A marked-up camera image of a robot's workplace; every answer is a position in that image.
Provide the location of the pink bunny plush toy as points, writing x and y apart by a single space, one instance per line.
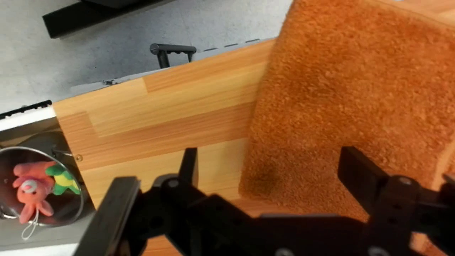
33 190

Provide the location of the green yellow plush toy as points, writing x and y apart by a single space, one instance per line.
64 180

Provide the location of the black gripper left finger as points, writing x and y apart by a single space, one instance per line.
189 166

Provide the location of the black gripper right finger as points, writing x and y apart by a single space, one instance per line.
364 176

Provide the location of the steel bowl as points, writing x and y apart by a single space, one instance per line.
71 214

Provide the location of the orange terry cloth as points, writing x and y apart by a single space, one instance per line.
356 72

